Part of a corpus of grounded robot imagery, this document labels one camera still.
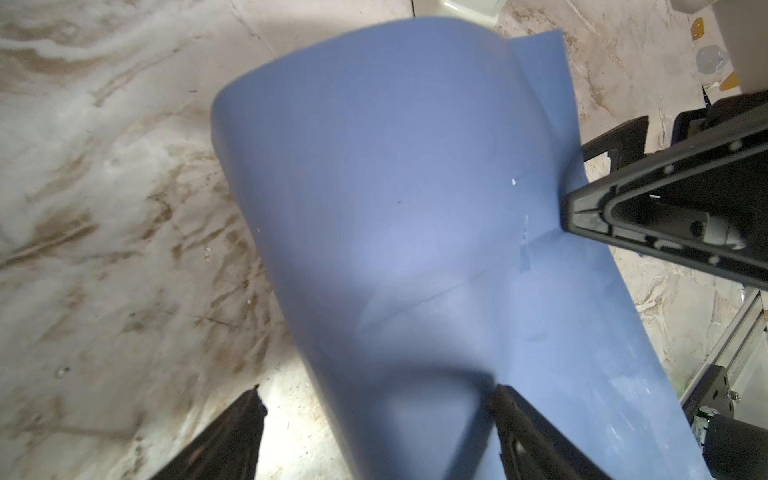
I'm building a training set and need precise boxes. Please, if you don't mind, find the blue wrapping paper sheet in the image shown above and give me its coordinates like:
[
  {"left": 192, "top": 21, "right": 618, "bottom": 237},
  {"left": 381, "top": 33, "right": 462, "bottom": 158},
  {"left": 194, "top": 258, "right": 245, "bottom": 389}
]
[{"left": 211, "top": 18, "right": 709, "bottom": 479}]

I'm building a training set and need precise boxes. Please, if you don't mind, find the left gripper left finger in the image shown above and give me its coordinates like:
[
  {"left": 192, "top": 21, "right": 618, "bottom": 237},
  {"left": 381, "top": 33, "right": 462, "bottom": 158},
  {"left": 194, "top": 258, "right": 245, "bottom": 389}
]
[{"left": 152, "top": 387, "right": 268, "bottom": 480}]

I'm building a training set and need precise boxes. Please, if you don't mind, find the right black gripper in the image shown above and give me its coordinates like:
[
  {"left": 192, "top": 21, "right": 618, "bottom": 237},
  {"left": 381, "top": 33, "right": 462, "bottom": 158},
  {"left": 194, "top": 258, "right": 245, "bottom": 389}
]
[{"left": 561, "top": 90, "right": 767, "bottom": 290}]

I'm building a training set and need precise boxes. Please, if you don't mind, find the white tape dispenser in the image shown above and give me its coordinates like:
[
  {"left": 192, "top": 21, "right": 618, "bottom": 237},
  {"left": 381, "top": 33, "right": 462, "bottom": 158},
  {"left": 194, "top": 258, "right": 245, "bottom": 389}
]
[{"left": 412, "top": 0, "right": 507, "bottom": 19}]

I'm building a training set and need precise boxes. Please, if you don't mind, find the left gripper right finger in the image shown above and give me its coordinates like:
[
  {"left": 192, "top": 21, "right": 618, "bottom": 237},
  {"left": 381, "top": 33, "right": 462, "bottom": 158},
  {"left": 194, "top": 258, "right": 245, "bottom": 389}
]
[{"left": 488, "top": 384, "right": 609, "bottom": 479}]

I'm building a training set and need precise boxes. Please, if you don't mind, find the aluminium mounting rail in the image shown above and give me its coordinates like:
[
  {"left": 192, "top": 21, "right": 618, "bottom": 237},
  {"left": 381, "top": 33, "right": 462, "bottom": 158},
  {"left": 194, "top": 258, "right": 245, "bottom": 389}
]
[{"left": 681, "top": 288, "right": 767, "bottom": 441}]

